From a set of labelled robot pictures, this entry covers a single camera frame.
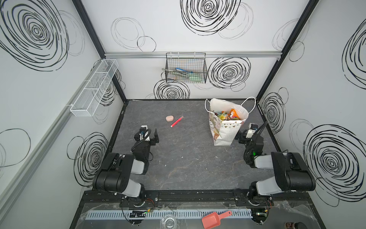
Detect pink plastic scoop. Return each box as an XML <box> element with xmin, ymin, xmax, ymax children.
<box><xmin>202</xmin><ymin>211</ymin><xmax>232</xmax><ymax>229</ymax></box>

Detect pink round eraser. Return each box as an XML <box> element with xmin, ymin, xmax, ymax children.
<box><xmin>165</xmin><ymin>115</ymin><xmax>174</xmax><ymax>122</ymax></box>

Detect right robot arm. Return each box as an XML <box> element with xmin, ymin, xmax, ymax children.
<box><xmin>235</xmin><ymin>130</ymin><xmax>316</xmax><ymax>200</ymax></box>

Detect white cable duct strip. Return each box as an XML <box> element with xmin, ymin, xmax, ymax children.
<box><xmin>85</xmin><ymin>208</ymin><xmax>254</xmax><ymax>221</ymax></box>

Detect green orange snack bag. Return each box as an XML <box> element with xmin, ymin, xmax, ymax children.
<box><xmin>228</xmin><ymin>109</ymin><xmax>240</xmax><ymax>120</ymax></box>

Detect blue green tools in basket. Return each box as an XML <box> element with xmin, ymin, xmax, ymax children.
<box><xmin>165</xmin><ymin>68</ymin><xmax>205</xmax><ymax>83</ymax></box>

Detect black wire wall basket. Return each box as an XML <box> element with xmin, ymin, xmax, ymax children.
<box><xmin>164</xmin><ymin>52</ymin><xmax>208</xmax><ymax>84</ymax></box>

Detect clear glass bowl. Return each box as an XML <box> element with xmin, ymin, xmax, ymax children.
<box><xmin>160</xmin><ymin>215</ymin><xmax>177</xmax><ymax>229</ymax></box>

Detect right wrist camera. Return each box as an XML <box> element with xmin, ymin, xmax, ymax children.
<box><xmin>246</xmin><ymin>123</ymin><xmax>259</xmax><ymax>138</ymax></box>

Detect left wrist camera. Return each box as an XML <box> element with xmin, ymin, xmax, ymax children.
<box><xmin>139</xmin><ymin>125</ymin><xmax>148</xmax><ymax>137</ymax></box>

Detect clear plastic wall shelf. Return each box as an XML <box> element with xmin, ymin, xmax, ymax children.
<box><xmin>70</xmin><ymin>59</ymin><xmax>118</xmax><ymax>117</ymax></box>

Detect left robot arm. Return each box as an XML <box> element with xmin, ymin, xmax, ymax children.
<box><xmin>92</xmin><ymin>126</ymin><xmax>159</xmax><ymax>201</ymax></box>

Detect pink marker pen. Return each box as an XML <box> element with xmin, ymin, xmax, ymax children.
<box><xmin>171</xmin><ymin>116</ymin><xmax>184</xmax><ymax>128</ymax></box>

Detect white patterned paper bag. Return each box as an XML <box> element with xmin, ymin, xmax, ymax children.
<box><xmin>205</xmin><ymin>97</ymin><xmax>257</xmax><ymax>146</ymax></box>

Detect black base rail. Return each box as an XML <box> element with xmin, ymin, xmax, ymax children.
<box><xmin>79</xmin><ymin>189</ymin><xmax>312</xmax><ymax>207</ymax></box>

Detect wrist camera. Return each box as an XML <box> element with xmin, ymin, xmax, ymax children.
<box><xmin>139</xmin><ymin>125</ymin><xmax>148</xmax><ymax>137</ymax></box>
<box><xmin>246</xmin><ymin>123</ymin><xmax>259</xmax><ymax>138</ymax></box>

